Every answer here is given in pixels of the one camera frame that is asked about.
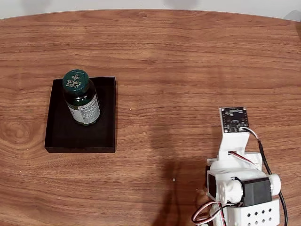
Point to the green-capped pill bottle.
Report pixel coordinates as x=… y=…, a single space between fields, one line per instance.
x=82 y=106

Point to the black shallow box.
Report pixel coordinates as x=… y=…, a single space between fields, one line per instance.
x=70 y=136

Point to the camera board on white mount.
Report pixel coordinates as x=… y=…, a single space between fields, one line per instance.
x=232 y=141

